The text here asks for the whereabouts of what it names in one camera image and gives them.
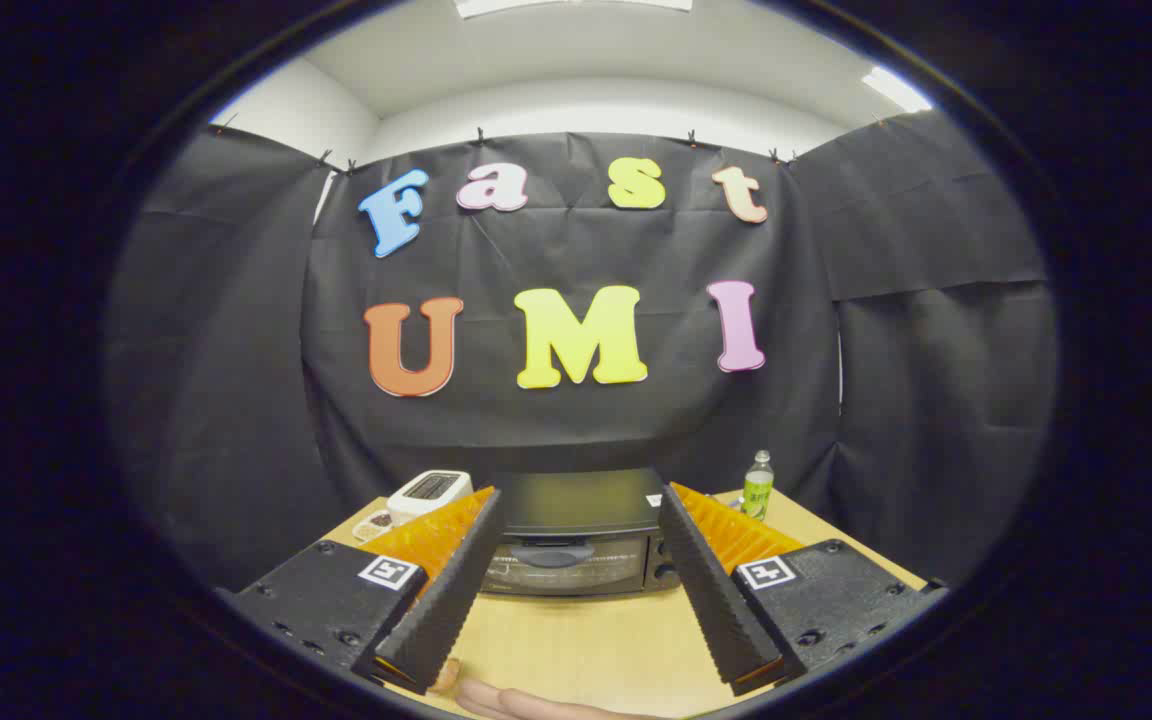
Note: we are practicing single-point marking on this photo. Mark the green label drink bottle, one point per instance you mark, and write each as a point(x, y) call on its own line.
point(758, 490)

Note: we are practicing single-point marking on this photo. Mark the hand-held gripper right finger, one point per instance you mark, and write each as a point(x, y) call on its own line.
point(711, 590)

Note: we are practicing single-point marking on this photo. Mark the black toaster oven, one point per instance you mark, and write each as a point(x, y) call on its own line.
point(576, 505)

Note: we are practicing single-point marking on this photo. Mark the ceiling light panel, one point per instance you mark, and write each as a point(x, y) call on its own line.
point(896, 88)
point(576, 5)

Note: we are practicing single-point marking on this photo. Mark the small snack packet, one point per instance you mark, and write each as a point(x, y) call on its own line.
point(374, 524)

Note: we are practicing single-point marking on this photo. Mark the white pop-up toaster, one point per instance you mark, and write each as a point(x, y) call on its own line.
point(426, 492)

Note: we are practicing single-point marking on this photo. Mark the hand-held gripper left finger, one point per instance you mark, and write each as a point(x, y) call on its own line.
point(451, 590)

